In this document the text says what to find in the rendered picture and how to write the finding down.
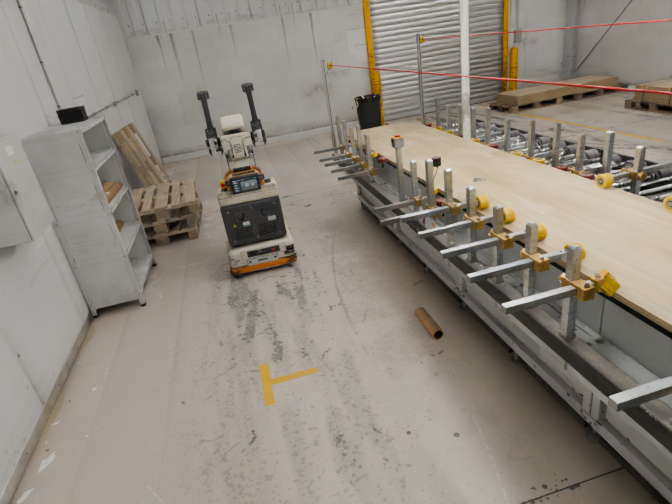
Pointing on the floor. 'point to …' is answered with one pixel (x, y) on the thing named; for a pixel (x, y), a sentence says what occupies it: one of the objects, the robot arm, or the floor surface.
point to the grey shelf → (91, 210)
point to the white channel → (465, 68)
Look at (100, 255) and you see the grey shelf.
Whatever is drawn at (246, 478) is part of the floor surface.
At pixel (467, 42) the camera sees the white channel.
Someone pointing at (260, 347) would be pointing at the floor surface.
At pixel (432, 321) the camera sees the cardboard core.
